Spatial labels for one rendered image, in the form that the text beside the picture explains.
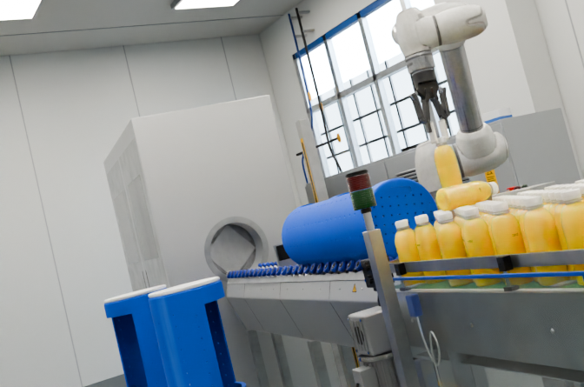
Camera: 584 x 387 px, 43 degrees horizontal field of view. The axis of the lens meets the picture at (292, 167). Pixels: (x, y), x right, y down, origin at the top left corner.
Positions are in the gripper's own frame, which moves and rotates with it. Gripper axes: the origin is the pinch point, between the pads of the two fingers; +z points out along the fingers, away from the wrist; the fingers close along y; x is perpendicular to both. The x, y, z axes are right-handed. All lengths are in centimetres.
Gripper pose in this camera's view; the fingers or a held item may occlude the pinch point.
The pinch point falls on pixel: (438, 131)
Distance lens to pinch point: 243.2
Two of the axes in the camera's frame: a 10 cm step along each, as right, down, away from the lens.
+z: 2.4, 9.7, -0.7
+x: 3.4, -1.5, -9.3
